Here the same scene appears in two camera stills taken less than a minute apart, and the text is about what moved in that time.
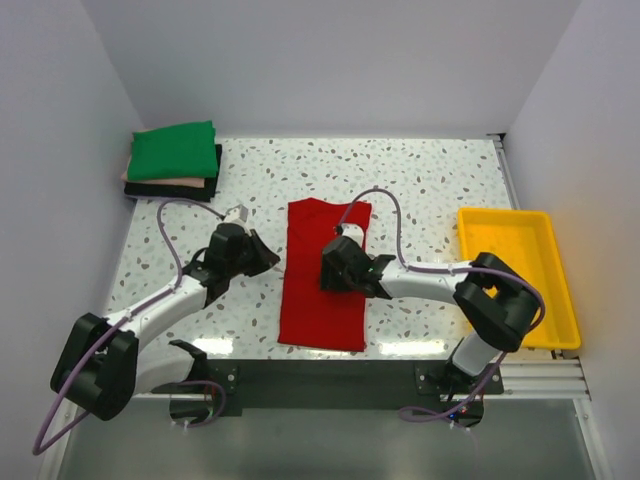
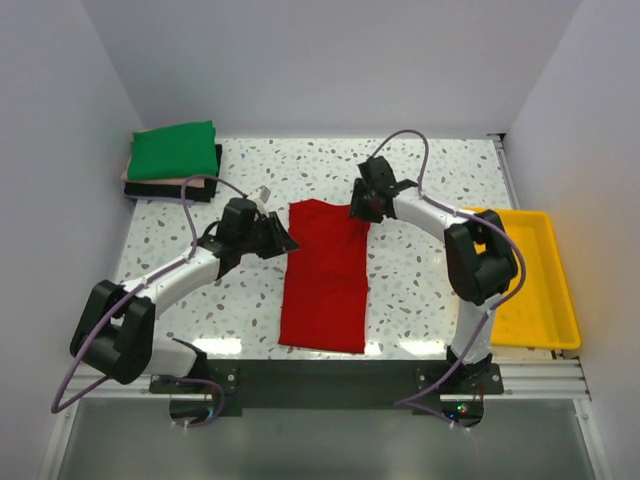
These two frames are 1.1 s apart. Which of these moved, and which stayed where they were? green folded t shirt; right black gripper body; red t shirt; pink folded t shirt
Moved: right black gripper body
Stayed: red t shirt; green folded t shirt; pink folded t shirt
